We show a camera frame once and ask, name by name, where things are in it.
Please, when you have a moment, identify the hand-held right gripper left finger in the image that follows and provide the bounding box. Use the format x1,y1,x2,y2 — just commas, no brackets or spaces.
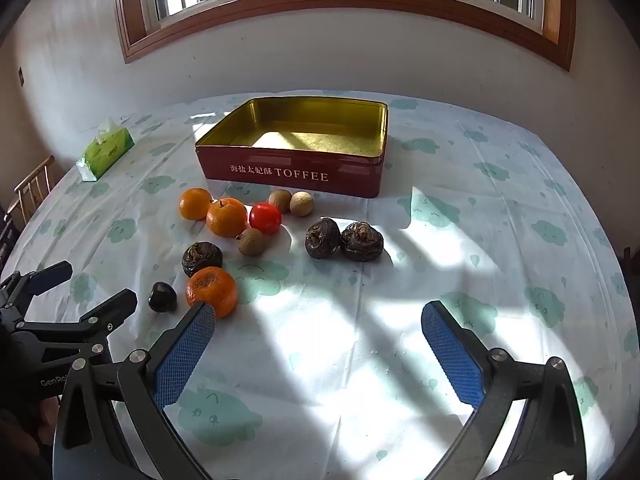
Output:
52,301,217,480

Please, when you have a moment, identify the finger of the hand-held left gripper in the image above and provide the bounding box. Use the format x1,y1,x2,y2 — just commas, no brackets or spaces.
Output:
0,260,74,313
75,288,139,361

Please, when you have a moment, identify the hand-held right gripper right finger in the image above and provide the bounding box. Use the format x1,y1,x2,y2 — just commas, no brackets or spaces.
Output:
421,301,587,480

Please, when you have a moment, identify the dark glossy chestnut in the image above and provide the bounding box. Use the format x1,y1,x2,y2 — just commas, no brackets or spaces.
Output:
148,282,178,312

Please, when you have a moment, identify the small mandarin orange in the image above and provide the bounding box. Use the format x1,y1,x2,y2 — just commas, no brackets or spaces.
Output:
178,188,213,221
186,266,239,319

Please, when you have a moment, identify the dark water chestnut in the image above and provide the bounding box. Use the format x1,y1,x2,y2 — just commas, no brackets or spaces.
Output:
305,217,342,260
181,241,224,279
340,221,385,263

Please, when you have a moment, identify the brown longan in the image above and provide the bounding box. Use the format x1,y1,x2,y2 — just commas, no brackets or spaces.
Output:
268,189,293,214
289,191,315,217
236,228,265,257

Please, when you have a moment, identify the large mandarin orange with stem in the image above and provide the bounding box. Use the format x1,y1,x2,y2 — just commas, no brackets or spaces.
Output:
206,198,249,239

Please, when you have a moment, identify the red tomato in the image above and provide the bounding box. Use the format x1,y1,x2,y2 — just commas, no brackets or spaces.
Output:
248,202,283,235

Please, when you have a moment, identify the red tin box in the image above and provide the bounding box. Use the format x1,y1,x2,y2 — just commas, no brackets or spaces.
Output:
194,96,390,199

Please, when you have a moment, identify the person's left hand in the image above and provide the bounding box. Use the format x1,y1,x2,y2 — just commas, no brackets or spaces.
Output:
31,396,63,441

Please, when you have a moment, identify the light wooden chair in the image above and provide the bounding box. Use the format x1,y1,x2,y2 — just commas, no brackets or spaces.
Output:
13,155,56,226

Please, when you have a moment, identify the white tablecloth with green clouds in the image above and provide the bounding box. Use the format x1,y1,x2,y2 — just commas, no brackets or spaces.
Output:
0,91,640,480

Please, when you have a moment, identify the green tissue pack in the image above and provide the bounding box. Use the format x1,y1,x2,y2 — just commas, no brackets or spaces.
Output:
76,116,136,182

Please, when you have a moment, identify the wooden framed window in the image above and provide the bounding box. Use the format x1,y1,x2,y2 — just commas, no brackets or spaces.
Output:
111,0,577,72

